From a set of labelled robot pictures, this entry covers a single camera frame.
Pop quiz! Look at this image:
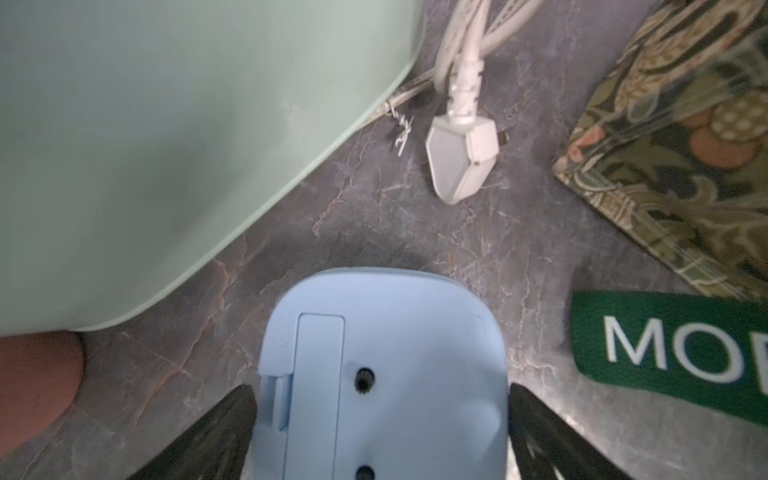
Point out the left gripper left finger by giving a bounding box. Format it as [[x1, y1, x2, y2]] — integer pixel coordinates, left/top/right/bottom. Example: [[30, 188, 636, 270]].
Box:
[[130, 385, 257, 480]]

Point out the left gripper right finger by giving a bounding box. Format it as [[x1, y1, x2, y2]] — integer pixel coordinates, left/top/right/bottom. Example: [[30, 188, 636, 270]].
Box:
[[508, 383, 630, 480]]

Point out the light blue clock back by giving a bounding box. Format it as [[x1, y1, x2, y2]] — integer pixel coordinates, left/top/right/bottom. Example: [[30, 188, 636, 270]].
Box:
[[250, 268, 508, 479]]

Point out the cream canvas tote bag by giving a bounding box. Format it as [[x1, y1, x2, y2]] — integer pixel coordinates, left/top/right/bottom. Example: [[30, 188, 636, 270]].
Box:
[[553, 1, 767, 425]]

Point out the pink cup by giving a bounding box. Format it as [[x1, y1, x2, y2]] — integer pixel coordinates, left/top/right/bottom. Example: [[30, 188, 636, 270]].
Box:
[[1, 331, 85, 457]]

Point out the mint green toaster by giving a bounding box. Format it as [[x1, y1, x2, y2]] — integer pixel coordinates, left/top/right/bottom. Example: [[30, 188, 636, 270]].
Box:
[[1, 1, 425, 336]]

